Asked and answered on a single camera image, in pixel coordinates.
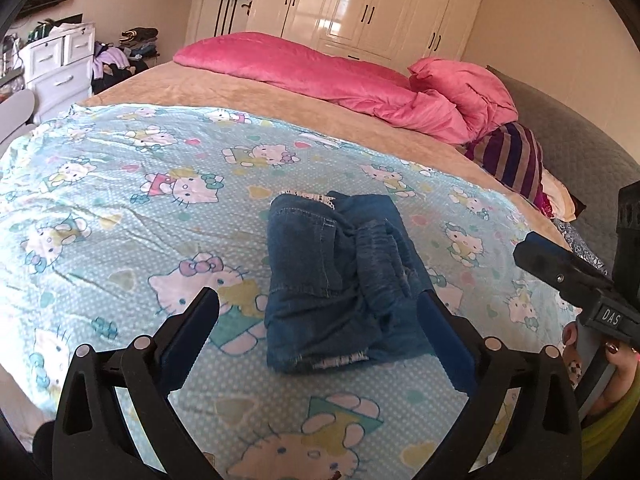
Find blue denim pants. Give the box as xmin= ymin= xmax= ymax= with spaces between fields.
xmin=265 ymin=192 xmax=433 ymax=374

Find right hand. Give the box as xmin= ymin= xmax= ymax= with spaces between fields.
xmin=562 ymin=320 xmax=639 ymax=422

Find green clothed torso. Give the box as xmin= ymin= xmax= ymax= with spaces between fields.
xmin=582 ymin=388 xmax=639 ymax=479

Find grey headboard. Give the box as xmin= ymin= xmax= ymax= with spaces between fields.
xmin=490 ymin=68 xmax=639 ymax=271

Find striped purple pillow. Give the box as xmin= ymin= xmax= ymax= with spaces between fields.
xmin=458 ymin=122 xmax=552 ymax=218

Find pink comforter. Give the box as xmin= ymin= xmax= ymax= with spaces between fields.
xmin=172 ymin=32 xmax=518 ymax=145

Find beige bed blanket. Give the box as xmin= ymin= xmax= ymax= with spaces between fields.
xmin=82 ymin=62 xmax=567 ymax=247

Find white glossy wardrobe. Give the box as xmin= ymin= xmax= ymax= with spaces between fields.
xmin=246 ymin=0 xmax=482 ymax=73

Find white drawer cabinet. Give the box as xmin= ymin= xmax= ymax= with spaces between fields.
xmin=18 ymin=23 xmax=96 ymax=124

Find clothes pile on floor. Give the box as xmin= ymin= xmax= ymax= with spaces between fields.
xmin=91 ymin=27 xmax=160 ymax=94

